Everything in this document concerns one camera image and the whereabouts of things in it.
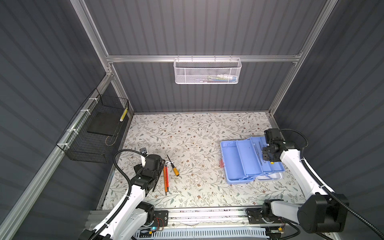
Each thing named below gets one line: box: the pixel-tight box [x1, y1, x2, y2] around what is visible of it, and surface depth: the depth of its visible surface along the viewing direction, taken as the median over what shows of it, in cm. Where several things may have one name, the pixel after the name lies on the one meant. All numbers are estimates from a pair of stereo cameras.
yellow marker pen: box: [119, 107, 128, 122], surface depth 83 cm
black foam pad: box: [87, 112, 123, 137], surface depth 78 cm
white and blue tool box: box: [220, 136, 285, 185], surface depth 86 cm
